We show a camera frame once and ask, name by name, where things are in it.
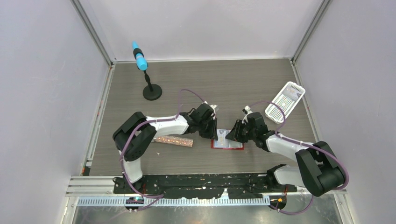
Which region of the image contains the glittery sequin tube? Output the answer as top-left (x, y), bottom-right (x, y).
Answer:
top-left (154, 135), bottom-right (193, 147)

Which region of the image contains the red leather card holder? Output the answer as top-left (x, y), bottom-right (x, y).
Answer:
top-left (211, 137), bottom-right (244, 151)

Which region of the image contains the white slotted cable duct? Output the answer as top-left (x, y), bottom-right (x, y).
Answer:
top-left (77, 196), bottom-right (270, 207)

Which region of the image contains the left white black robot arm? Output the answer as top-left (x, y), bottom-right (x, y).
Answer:
top-left (113, 102), bottom-right (218, 193)

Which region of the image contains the blue microphone on black stand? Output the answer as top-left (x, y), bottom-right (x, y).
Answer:
top-left (132, 41), bottom-right (162, 101)

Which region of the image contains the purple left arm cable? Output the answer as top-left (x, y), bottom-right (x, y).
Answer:
top-left (119, 89), bottom-right (214, 211)

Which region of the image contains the white perforated plastic basket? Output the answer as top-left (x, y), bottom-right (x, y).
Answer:
top-left (265, 81), bottom-right (305, 124)

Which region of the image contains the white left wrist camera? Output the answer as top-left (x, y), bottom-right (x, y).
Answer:
top-left (210, 105), bottom-right (219, 117)

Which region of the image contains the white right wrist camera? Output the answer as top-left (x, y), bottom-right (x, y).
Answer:
top-left (242, 105), bottom-right (252, 115)

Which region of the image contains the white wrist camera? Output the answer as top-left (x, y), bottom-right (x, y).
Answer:
top-left (210, 105), bottom-right (219, 117)
top-left (242, 105), bottom-right (252, 115)

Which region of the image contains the aluminium frame rail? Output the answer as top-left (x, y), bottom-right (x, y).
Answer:
top-left (66, 176), bottom-right (348, 196)

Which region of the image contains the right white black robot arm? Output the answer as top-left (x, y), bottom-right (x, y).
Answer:
top-left (226, 112), bottom-right (348, 197)

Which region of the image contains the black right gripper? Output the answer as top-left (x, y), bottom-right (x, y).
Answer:
top-left (225, 119), bottom-right (257, 144)

